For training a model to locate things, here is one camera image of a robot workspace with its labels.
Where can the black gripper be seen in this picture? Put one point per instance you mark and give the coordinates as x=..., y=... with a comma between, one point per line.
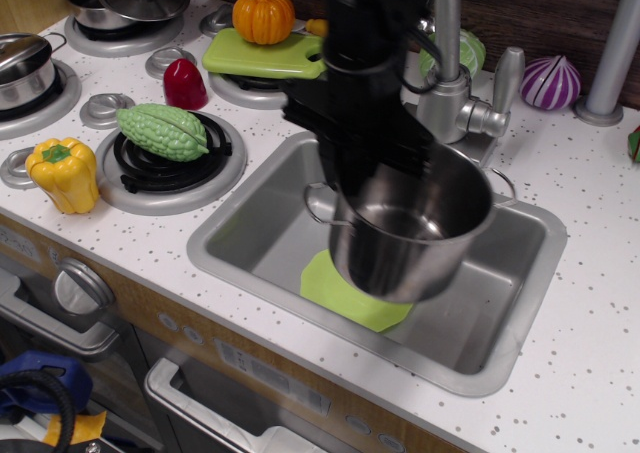
x=360, y=124

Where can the large steel pot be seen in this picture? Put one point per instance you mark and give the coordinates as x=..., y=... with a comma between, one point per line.
x=404, y=240

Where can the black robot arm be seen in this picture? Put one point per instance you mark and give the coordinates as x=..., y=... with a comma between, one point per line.
x=366, y=33

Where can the grey toy sink basin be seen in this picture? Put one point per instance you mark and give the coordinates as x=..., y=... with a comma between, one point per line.
x=466, y=340

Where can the small steel pot left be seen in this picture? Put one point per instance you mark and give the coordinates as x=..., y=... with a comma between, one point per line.
x=27, y=68

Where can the silver toy faucet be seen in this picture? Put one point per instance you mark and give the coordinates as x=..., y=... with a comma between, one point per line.
x=449, y=110

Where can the green toy cutting board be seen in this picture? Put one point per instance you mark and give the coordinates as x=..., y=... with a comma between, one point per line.
x=298, y=56

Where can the green plastic plate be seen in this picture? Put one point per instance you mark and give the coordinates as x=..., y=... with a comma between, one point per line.
x=322, y=284

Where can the orange toy pumpkin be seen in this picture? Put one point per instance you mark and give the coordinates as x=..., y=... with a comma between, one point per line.
x=264, y=22

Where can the green toy cabbage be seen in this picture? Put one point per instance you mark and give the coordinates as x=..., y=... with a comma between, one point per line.
x=472, y=55

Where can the green toy bitter gourd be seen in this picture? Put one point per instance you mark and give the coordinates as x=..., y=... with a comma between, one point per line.
x=166, y=131

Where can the red toy pepper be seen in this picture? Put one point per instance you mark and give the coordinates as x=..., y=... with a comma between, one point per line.
x=183, y=86

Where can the grey stove knob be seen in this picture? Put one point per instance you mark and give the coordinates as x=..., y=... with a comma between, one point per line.
x=218, y=20
x=100, y=110
x=159, y=61
x=13, y=170

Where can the black coil burner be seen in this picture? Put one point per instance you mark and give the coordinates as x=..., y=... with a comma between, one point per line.
x=143, y=171

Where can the purple striped toy onion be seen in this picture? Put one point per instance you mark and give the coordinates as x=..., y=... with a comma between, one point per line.
x=550, y=83

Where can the grey metal pole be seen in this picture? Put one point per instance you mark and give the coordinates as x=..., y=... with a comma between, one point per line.
x=600, y=107

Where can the yellow toy bell pepper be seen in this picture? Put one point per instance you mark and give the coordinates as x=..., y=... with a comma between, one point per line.
x=66, y=171

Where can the red green toy edge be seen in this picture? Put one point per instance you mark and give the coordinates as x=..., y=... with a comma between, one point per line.
x=633, y=145

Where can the silver oven knob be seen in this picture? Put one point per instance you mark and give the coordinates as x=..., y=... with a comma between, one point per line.
x=78, y=290

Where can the blue plastic object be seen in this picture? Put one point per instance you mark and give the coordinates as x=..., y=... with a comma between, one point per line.
x=69, y=371

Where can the yellow cloth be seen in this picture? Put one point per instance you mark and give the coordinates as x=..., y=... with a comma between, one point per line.
x=86, y=427

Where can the yellow toy handle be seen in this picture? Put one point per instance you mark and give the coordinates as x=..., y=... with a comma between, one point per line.
x=317, y=27

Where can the oven door handle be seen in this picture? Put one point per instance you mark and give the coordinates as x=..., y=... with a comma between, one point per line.
x=215, y=426

